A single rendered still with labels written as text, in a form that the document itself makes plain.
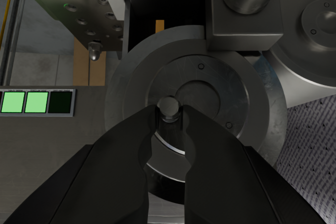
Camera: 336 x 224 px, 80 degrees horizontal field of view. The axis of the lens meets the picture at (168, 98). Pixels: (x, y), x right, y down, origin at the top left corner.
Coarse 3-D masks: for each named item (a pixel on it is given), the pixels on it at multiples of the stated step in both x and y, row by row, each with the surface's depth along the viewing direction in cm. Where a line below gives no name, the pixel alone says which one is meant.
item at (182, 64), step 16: (176, 64) 15; (192, 64) 15; (208, 64) 15; (224, 64) 15; (160, 80) 15; (176, 80) 15; (192, 80) 15; (208, 80) 15; (224, 80) 15; (240, 80) 15; (160, 96) 15; (176, 96) 15; (192, 96) 14; (208, 96) 14; (224, 96) 14; (240, 96) 14; (208, 112) 15; (224, 112) 14; (240, 112) 14; (160, 128) 14; (176, 128) 14; (240, 128) 14; (176, 144) 14
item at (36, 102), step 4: (28, 92) 51; (32, 92) 51; (36, 92) 51; (40, 92) 51; (44, 92) 51; (28, 96) 51; (32, 96) 51; (36, 96) 51; (40, 96) 51; (44, 96) 51; (28, 100) 50; (32, 100) 50; (36, 100) 50; (40, 100) 50; (44, 100) 50; (28, 104) 50; (32, 104) 50; (36, 104) 50; (40, 104) 50; (44, 104) 50; (28, 108) 50; (32, 108) 50; (36, 108) 50; (40, 108) 50; (44, 108) 50
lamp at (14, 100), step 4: (8, 92) 51; (12, 92) 51; (16, 92) 51; (20, 92) 51; (4, 96) 51; (8, 96) 51; (12, 96) 51; (16, 96) 51; (20, 96) 51; (4, 100) 51; (8, 100) 51; (12, 100) 51; (16, 100) 51; (20, 100) 51; (4, 104) 50; (8, 104) 50; (12, 104) 50; (16, 104) 50; (20, 104) 50; (4, 108) 50; (8, 108) 50; (12, 108) 50; (16, 108) 50; (20, 108) 50
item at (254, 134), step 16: (160, 48) 17; (176, 48) 17; (192, 48) 17; (144, 64) 17; (160, 64) 17; (240, 64) 16; (128, 80) 16; (144, 80) 16; (256, 80) 16; (128, 96) 16; (144, 96) 16; (256, 96) 16; (128, 112) 16; (256, 112) 16; (256, 128) 15; (160, 144) 15; (256, 144) 15; (160, 160) 15; (176, 160) 15; (176, 176) 15
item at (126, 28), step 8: (128, 0) 19; (128, 8) 19; (128, 16) 19; (128, 24) 19; (136, 24) 22; (144, 24) 28; (152, 24) 39; (128, 32) 18; (136, 32) 22; (144, 32) 28; (152, 32) 39; (128, 40) 18; (136, 40) 22; (128, 48) 18
